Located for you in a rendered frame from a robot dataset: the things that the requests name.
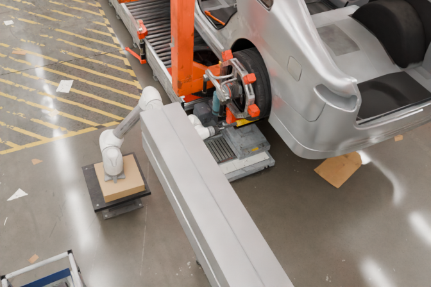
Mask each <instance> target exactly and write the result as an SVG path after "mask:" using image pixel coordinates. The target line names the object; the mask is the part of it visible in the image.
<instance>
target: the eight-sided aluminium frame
mask: <svg viewBox="0 0 431 287"><path fill-rule="evenodd" d="M229 65H232V67H233V68H234V69H235V70H236V71H237V72H238V74H239V75H240V77H241V79H242V84H243V87H244V91H245V94H246V105H245V110H244V112H242V113H241V112H240V111H239V109H238V108H237V107H236V105H235V104H234V103H233V101H232V100H231V103H229V104H226V105H227V107H228V108H229V109H230V111H231V112H232V113H233V115H234V117H235V118H236V119H237V118H246V117H250V114H249V113H248V112H247V110H248V106H249V105H252V104H254V100H255V94H254V93H253V89H252V85H251V84H248V85H245V83H244V80H243V77H244V76H245V75H247V74H248V71H247V70H246V69H245V68H244V67H243V66H242V65H241V64H240V62H239V61H238V60H237V59H236V58H233V59H230V60H227V61H224V62H222V63H221V65H220V74H219V76H227V71H228V66H229ZM225 81H226V79H219V84H220V85H221V83H223V82H225ZM248 89H249V91H248ZM230 104H231V105H230Z"/></svg>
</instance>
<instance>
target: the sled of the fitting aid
mask: <svg viewBox="0 0 431 287"><path fill-rule="evenodd" d="M217 126H223V122H219V123H218V125H217ZM220 132H221V134H222V135H223V137H224V138H225V140H226V141H227V142H228V144H229V146H230V147H231V148H232V150H233V152H234V153H235V155H236V156H237V157H238V159H239V160H243V159H245V158H248V157H250V156H254V155H256V154H259V153H261V152H264V151H268V150H269V149H270V146H271V145H270V144H269V142H268V141H267V140H266V141H265V142H263V143H260V144H258V145H254V146H252V147H248V148H246V149H243V150H240V149H239V147H238V146H237V144H236V143H235V142H234V140H233V138H232V137H231V136H230V134H229V133H228V132H227V130H226V129H223V130H221V131H220Z"/></svg>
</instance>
